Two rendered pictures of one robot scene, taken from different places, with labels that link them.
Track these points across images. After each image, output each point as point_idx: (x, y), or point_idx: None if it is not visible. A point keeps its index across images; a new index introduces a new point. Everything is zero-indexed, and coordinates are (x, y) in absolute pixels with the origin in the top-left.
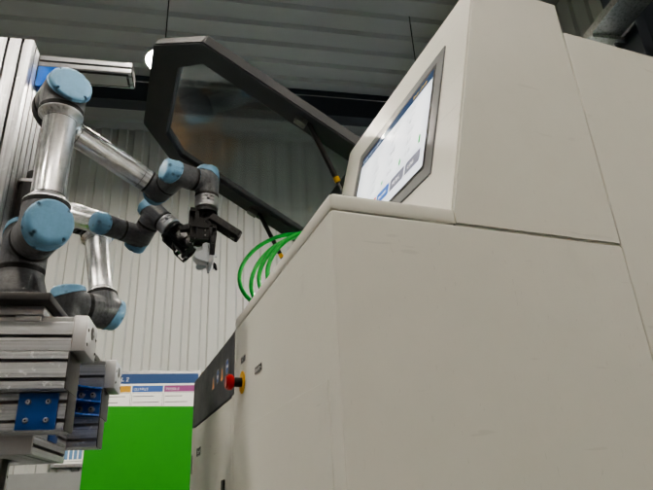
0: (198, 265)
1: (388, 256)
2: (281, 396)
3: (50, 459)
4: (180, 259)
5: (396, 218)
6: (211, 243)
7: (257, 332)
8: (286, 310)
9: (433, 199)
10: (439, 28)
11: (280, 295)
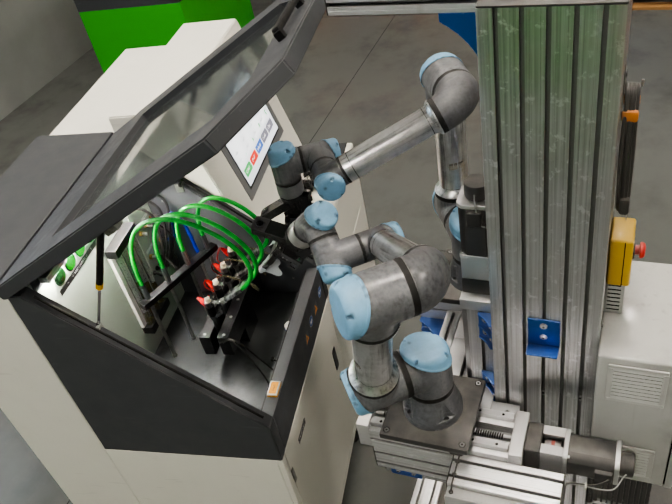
0: (278, 271)
1: None
2: (351, 234)
3: None
4: (296, 267)
5: None
6: None
7: (337, 230)
8: (347, 199)
9: (292, 142)
10: (226, 35)
11: (344, 196)
